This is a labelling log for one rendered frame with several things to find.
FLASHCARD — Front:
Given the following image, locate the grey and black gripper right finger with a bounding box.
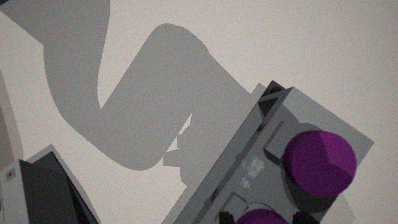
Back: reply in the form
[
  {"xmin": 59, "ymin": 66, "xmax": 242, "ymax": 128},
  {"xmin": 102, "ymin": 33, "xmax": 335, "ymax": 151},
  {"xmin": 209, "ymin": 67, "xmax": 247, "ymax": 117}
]
[{"xmin": 293, "ymin": 211, "xmax": 320, "ymax": 224}]

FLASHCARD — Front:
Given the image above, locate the grey key housing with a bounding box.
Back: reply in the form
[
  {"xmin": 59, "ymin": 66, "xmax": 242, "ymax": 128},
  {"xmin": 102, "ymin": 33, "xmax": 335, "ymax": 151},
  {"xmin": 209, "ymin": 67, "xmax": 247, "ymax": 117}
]
[{"xmin": 0, "ymin": 151, "xmax": 99, "ymax": 224}]

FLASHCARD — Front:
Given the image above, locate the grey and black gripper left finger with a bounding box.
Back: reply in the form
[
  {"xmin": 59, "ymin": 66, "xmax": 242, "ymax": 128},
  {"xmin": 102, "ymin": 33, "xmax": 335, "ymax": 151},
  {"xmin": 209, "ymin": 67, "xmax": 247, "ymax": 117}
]
[{"xmin": 219, "ymin": 212, "xmax": 235, "ymax": 224}]

